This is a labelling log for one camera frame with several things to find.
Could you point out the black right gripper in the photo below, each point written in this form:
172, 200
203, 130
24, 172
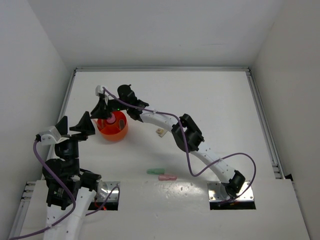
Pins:
102, 110

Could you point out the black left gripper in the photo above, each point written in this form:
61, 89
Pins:
85, 125

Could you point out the pink capped clear bottle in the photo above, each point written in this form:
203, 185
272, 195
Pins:
111, 120

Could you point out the beige white correction tape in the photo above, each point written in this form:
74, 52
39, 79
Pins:
122, 124

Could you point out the green highlighter marker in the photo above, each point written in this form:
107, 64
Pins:
155, 171

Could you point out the pink lead refill tube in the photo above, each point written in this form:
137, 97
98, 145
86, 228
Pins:
96, 123

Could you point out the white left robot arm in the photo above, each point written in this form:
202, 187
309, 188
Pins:
70, 189

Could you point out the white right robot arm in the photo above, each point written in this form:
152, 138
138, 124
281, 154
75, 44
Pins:
186, 134

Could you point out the orange round divided container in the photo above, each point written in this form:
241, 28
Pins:
111, 132

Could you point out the beige eraser pair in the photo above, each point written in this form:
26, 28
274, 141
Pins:
161, 132

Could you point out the pink highlighter marker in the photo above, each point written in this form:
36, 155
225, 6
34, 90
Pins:
167, 177

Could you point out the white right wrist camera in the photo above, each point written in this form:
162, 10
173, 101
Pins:
102, 94

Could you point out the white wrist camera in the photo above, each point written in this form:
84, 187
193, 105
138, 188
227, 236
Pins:
102, 94
50, 136

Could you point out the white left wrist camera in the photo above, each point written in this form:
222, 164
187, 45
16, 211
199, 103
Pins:
50, 136

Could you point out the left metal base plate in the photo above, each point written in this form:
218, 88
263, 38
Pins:
106, 188

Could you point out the metal base plate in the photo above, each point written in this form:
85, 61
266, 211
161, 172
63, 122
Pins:
217, 192
106, 188

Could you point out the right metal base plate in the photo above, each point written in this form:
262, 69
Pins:
217, 192

